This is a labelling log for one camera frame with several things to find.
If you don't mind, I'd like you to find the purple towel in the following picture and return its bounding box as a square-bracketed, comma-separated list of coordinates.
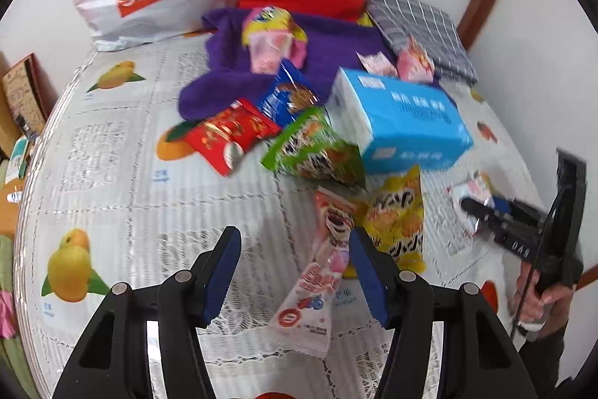
[179, 6, 407, 122]

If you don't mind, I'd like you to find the black cable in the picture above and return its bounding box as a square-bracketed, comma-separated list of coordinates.
[509, 184, 571, 341]

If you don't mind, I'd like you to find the blue cookie packet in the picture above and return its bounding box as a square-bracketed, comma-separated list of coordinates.
[256, 59, 323, 129]

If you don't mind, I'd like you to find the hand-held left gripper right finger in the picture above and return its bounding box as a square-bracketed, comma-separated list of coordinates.
[348, 227, 538, 399]

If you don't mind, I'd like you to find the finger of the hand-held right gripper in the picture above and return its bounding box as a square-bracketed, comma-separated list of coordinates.
[460, 196, 512, 243]
[494, 197, 543, 230]

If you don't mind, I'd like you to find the grey checked folded cloth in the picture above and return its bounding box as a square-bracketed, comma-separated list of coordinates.
[364, 0, 480, 86]

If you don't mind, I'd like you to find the yellow and pink snack packet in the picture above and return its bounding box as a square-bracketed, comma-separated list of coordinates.
[242, 5, 309, 75]

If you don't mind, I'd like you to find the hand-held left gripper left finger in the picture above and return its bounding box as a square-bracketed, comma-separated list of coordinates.
[53, 226, 243, 399]

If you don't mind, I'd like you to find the red snack packet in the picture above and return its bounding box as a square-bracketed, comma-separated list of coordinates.
[183, 99, 283, 178]

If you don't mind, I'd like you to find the fruit print tablecloth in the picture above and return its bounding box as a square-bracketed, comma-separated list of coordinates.
[14, 25, 557, 399]

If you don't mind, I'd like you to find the person's right hand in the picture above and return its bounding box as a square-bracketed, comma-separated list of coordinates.
[513, 266, 577, 334]

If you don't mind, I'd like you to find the green snack packet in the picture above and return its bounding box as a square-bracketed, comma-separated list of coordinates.
[260, 106, 367, 189]

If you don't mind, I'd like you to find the small white pink packet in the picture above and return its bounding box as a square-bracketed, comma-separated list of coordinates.
[356, 52, 400, 77]

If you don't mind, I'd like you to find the wooden side table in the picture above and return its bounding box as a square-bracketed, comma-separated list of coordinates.
[0, 177, 26, 236]

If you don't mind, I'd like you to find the pink panda snack packet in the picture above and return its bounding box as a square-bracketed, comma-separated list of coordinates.
[446, 172, 498, 238]

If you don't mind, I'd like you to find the pink pillow snack packet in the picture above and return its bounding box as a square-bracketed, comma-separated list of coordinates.
[396, 35, 436, 83]

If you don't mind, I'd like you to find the long pink stick packet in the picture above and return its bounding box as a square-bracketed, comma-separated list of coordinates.
[268, 188, 360, 359]

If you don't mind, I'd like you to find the blue tissue pack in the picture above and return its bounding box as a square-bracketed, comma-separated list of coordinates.
[324, 67, 475, 175]

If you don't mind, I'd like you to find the green cloth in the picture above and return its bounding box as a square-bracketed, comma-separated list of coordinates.
[0, 235, 38, 399]

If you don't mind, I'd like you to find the person's right forearm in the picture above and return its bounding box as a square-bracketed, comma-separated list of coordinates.
[511, 315, 577, 399]

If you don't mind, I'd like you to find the brown patterned box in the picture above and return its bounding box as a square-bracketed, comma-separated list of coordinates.
[0, 53, 50, 157]

